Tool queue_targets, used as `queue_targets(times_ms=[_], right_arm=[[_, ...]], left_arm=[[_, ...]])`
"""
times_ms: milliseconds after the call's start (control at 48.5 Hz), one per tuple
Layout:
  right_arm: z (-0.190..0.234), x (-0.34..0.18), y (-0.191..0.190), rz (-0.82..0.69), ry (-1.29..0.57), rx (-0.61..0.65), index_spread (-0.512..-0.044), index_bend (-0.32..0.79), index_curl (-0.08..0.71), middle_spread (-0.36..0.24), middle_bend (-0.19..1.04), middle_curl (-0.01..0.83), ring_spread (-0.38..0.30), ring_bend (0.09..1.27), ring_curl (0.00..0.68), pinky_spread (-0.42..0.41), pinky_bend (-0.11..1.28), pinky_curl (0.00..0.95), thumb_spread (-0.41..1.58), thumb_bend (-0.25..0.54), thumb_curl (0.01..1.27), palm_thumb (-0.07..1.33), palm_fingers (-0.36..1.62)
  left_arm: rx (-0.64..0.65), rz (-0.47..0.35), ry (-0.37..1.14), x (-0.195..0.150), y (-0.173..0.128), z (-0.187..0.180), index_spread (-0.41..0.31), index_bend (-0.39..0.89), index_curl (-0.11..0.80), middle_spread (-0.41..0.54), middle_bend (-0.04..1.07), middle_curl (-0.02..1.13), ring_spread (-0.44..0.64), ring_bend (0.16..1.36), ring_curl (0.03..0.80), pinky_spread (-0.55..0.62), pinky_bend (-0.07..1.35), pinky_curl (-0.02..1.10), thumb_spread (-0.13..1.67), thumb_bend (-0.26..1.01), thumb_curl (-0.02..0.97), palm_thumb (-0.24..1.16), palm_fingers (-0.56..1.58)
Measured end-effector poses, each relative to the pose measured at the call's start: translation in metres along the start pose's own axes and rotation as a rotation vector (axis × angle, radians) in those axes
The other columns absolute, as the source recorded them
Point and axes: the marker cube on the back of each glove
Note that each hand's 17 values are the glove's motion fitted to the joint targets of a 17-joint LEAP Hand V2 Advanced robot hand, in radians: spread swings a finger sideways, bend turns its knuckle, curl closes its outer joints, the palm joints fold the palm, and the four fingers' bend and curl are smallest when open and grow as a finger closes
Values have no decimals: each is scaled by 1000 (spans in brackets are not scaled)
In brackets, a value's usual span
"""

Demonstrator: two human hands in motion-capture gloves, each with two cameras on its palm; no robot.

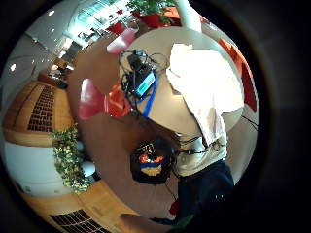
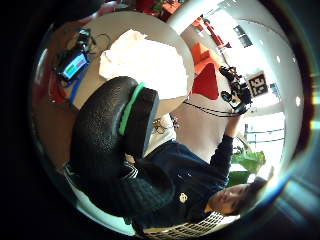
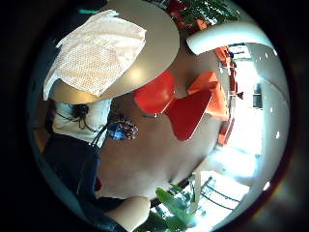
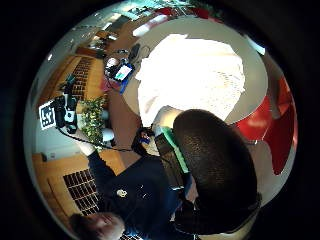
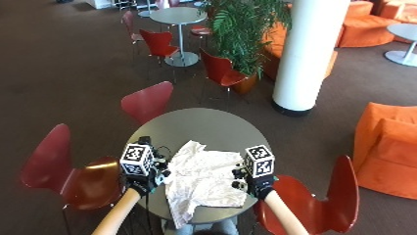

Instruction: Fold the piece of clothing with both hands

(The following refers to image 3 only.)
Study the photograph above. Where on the white dotted mesh cloth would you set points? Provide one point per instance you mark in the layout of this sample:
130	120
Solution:
96	54

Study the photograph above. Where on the the person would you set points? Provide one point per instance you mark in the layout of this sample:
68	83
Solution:
75	158

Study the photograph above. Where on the orange chair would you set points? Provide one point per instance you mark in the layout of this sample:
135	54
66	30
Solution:
222	54
215	96
226	130

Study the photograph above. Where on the black metal railing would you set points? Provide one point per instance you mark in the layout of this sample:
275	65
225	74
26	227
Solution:
219	193

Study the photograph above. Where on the green leafy plant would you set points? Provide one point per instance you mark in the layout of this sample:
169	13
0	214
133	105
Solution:
175	209
209	9

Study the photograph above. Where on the red chair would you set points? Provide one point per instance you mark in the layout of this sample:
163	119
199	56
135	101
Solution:
183	112

